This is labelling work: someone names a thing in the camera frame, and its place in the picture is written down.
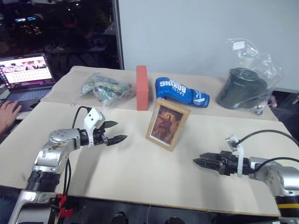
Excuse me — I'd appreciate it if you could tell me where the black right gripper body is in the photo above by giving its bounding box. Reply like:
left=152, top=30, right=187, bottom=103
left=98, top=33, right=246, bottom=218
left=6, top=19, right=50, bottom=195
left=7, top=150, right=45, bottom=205
left=219, top=151, right=239, bottom=177

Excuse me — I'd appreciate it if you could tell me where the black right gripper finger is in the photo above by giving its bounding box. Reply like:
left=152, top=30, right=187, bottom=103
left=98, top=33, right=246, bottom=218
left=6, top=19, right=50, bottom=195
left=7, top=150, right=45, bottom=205
left=192, top=158, right=221, bottom=173
left=199, top=152, right=221, bottom=161

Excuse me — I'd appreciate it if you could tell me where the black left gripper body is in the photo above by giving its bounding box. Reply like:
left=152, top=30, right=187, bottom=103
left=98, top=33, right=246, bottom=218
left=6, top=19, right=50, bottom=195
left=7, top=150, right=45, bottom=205
left=93, top=123, right=110, bottom=147

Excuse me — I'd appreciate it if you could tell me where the person's bare hand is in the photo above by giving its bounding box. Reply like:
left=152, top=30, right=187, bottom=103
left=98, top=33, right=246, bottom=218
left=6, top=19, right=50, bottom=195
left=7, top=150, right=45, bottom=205
left=0, top=100, right=23, bottom=139

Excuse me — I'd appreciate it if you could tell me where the beige cardboard sheet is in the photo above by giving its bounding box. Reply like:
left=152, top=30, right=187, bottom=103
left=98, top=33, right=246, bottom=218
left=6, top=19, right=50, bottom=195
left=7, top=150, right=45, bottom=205
left=0, top=101, right=299, bottom=217
left=40, top=65, right=280, bottom=122

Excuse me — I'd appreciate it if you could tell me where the clear bag with green items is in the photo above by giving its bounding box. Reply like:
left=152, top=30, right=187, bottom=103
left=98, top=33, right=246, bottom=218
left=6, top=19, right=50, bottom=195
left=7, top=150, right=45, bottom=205
left=78, top=72, right=136, bottom=107

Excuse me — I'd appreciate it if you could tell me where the orange-red rectangular block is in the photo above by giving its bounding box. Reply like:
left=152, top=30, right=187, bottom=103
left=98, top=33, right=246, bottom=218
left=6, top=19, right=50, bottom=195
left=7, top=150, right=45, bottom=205
left=135, top=65, right=150, bottom=111

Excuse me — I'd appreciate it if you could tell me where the dark rounded shape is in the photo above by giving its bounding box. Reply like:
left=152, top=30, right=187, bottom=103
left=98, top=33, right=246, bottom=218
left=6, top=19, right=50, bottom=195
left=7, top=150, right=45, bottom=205
left=166, top=216, right=188, bottom=224
left=111, top=213, right=129, bottom=224

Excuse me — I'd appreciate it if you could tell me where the blue boxing glove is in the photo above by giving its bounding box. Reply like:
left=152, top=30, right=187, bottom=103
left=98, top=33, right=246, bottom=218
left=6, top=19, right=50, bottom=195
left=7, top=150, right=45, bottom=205
left=155, top=77, right=210, bottom=109

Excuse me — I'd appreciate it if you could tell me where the dark green pot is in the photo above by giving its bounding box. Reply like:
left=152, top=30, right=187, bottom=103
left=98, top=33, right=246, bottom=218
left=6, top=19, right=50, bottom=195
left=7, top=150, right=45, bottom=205
left=215, top=67, right=268, bottom=110

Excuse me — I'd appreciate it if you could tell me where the red clamp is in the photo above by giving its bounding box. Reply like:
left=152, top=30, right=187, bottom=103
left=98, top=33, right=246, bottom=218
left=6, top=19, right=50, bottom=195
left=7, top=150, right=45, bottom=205
left=57, top=194, right=73, bottom=219

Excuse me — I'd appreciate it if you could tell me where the open laptop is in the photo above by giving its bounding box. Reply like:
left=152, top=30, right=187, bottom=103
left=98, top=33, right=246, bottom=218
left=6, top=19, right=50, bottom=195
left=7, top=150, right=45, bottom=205
left=0, top=53, right=57, bottom=113

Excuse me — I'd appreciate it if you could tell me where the dark pot in plastic bag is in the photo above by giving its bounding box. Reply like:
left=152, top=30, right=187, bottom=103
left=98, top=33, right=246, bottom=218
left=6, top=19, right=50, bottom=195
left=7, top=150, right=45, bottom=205
left=215, top=38, right=285, bottom=116

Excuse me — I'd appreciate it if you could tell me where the white partition panel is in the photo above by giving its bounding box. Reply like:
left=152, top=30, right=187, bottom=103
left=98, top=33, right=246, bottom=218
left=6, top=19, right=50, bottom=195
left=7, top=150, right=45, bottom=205
left=112, top=0, right=299, bottom=94

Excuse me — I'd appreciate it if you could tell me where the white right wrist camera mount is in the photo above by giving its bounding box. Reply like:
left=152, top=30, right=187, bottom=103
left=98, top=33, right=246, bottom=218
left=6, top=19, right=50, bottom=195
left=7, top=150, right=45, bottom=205
left=225, top=134, right=245, bottom=177

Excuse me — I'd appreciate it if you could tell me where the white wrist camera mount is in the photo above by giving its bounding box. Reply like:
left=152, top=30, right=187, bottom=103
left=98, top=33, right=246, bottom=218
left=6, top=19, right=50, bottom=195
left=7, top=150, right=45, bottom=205
left=83, top=108, right=105, bottom=147
left=225, top=134, right=245, bottom=177

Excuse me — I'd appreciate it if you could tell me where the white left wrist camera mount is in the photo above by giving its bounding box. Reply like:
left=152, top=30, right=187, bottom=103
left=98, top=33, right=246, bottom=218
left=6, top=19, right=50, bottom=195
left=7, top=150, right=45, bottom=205
left=83, top=108, right=105, bottom=147

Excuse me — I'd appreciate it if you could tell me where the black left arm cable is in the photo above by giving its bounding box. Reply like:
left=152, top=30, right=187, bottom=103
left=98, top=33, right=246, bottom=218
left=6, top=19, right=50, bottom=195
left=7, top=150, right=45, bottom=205
left=62, top=106, right=93, bottom=196

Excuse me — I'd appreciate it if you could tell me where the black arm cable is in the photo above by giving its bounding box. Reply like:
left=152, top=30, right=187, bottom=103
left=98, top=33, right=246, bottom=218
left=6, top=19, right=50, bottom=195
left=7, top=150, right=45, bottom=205
left=62, top=106, right=93, bottom=196
left=234, top=129, right=299, bottom=175

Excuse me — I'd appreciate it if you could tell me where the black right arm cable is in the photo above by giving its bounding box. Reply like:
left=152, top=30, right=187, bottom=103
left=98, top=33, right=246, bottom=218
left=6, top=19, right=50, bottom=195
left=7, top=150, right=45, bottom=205
left=234, top=129, right=299, bottom=175

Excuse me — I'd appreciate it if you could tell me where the wooden picture frame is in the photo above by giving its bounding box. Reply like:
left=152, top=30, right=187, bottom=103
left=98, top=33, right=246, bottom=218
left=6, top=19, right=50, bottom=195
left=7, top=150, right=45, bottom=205
left=146, top=98, right=192, bottom=153

